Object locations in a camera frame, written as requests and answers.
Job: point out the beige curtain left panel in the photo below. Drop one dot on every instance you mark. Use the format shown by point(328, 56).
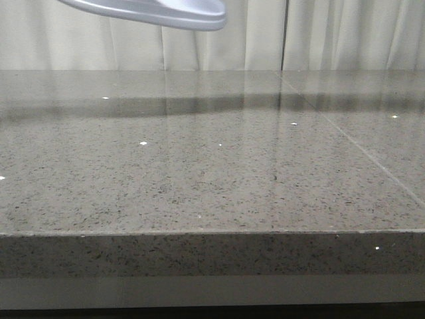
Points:
point(49, 35)

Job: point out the light blue slipper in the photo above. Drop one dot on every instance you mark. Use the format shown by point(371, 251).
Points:
point(184, 14)

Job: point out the beige curtain right panel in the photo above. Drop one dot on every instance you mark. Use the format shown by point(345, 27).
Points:
point(354, 35)

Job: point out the beige curtain panel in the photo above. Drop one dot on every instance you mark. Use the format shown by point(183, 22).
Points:
point(354, 35)
point(49, 35)

